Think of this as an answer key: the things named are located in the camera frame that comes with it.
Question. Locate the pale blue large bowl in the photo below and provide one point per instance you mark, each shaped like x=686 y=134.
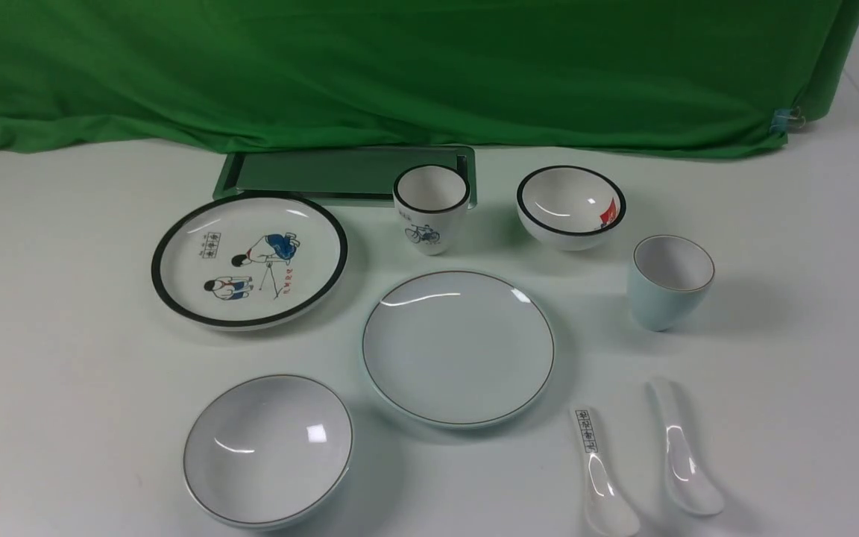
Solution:
x=268 y=452

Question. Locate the plain white ceramic spoon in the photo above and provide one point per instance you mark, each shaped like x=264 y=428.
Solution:
x=685 y=482

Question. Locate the pale blue ceramic cup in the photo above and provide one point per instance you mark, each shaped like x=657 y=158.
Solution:
x=668 y=278

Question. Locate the black-rimmed illustrated plate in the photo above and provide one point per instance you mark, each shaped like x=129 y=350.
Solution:
x=249 y=262

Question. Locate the pale blue plain plate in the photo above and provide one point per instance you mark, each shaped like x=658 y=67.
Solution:
x=459 y=350

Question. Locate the green rectangular tray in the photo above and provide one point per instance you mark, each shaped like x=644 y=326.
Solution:
x=338 y=176

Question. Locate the white cup with bicycle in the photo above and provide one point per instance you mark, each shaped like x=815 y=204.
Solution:
x=432 y=202

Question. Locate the white spoon with label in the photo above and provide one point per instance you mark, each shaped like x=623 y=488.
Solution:
x=605 y=510

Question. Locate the black-rimmed white small bowl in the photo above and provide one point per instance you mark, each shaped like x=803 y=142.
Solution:
x=569 y=208

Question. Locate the green backdrop cloth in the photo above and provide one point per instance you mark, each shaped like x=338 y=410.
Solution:
x=697 y=79

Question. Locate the blue binder clip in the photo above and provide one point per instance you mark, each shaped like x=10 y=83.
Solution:
x=786 y=120

